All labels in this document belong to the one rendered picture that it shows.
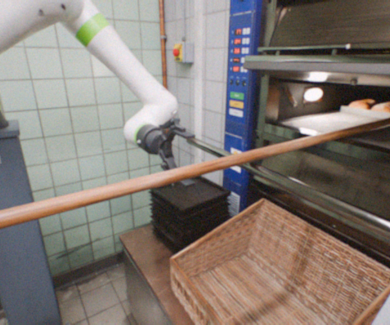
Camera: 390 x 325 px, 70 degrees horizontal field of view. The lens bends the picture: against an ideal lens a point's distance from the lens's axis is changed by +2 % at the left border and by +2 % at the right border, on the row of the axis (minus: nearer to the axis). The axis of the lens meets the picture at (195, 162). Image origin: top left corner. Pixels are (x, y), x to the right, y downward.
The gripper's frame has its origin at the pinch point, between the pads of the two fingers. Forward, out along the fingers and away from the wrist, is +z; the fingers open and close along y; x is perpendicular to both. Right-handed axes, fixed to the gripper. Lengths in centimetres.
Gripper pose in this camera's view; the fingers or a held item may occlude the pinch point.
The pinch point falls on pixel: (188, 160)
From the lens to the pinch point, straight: 73.3
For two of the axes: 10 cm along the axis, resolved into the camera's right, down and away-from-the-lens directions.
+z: 5.4, 3.1, -7.8
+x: -8.4, 1.8, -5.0
